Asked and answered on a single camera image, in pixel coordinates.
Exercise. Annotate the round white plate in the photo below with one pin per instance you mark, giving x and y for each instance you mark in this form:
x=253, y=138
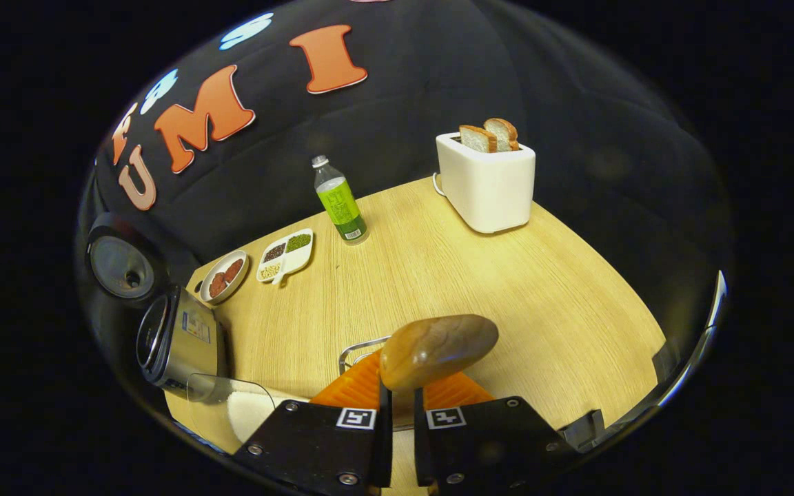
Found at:
x=212, y=265

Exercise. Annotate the white divided dish of beans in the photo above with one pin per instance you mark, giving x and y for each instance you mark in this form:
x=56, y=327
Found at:
x=297, y=258

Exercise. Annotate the white toaster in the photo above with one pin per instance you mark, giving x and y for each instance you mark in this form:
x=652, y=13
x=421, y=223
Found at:
x=486, y=189

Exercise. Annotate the wooden spoon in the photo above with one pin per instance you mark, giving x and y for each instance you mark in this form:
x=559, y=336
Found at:
x=438, y=348

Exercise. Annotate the red meat slice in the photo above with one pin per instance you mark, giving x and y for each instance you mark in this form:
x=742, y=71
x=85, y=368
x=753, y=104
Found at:
x=233, y=270
x=217, y=285

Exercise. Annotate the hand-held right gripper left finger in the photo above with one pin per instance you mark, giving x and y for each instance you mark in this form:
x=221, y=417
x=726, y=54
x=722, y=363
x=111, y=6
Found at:
x=386, y=448

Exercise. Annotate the dark silver rice cooker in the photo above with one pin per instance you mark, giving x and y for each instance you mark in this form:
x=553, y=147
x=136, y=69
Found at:
x=183, y=344

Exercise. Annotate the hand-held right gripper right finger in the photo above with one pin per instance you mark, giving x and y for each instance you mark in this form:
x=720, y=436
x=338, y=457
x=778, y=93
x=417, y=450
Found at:
x=419, y=448

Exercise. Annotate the clear container of white rice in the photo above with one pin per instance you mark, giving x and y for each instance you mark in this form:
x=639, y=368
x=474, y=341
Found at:
x=252, y=413

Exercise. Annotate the green label plastic bottle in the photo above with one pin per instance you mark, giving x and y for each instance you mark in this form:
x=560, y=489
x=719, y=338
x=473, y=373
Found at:
x=340, y=203

